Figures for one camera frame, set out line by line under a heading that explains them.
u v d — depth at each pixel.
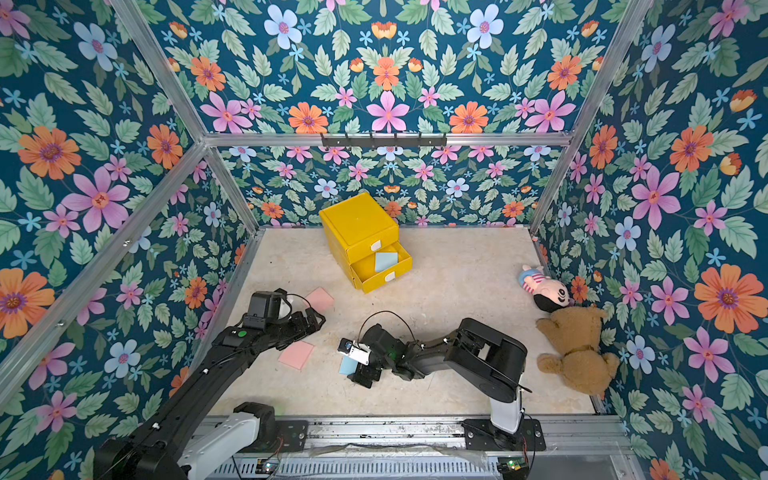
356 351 0.75
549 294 0.90
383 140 0.93
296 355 0.86
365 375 0.77
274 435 0.72
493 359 0.49
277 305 0.67
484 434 0.71
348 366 0.80
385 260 0.98
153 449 0.40
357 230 0.91
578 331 0.81
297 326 0.72
